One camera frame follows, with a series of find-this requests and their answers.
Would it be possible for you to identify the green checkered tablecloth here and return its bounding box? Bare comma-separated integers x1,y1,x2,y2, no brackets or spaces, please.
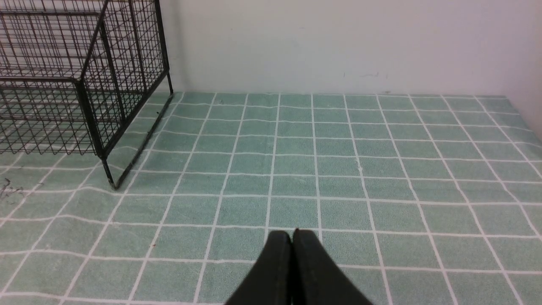
0,93,542,305

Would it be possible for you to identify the black wire mesh shelf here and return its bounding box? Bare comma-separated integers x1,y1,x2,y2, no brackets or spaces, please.
0,0,174,189

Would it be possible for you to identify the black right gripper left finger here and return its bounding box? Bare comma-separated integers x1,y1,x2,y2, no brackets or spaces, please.
226,230,292,305

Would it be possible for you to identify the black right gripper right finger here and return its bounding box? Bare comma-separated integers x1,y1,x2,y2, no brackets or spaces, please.
291,228,372,305

